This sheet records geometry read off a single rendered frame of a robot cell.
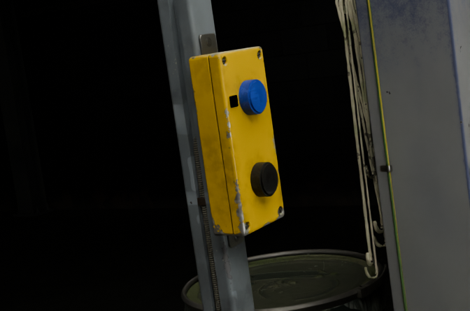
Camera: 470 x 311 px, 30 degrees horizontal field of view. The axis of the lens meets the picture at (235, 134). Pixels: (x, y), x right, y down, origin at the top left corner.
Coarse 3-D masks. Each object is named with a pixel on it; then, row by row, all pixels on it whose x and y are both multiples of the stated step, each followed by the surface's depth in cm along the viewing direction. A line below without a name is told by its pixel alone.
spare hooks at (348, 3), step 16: (336, 0) 173; (352, 0) 171; (352, 16) 172; (352, 32) 172; (352, 64) 173; (352, 96) 173; (352, 112) 174; (368, 112) 175; (368, 128) 176; (368, 144) 177; (368, 176) 176; (368, 192) 175; (368, 224) 176; (368, 240) 176; (384, 240) 180; (368, 256) 173; (368, 272) 175
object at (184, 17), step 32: (160, 0) 127; (192, 0) 125; (192, 32) 125; (192, 96) 127; (192, 128) 129; (192, 160) 129; (192, 192) 130; (192, 224) 131; (224, 256) 129; (224, 288) 130
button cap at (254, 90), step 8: (248, 80) 124; (256, 80) 125; (240, 88) 124; (248, 88) 123; (256, 88) 124; (264, 88) 126; (240, 96) 123; (248, 96) 123; (256, 96) 124; (264, 96) 126; (240, 104) 123; (248, 104) 123; (256, 104) 124; (264, 104) 126; (248, 112) 124; (256, 112) 124
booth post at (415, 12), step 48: (384, 0) 162; (432, 0) 157; (384, 48) 163; (432, 48) 158; (384, 96) 165; (432, 96) 160; (432, 144) 161; (384, 192) 168; (432, 192) 163; (432, 240) 165; (432, 288) 166
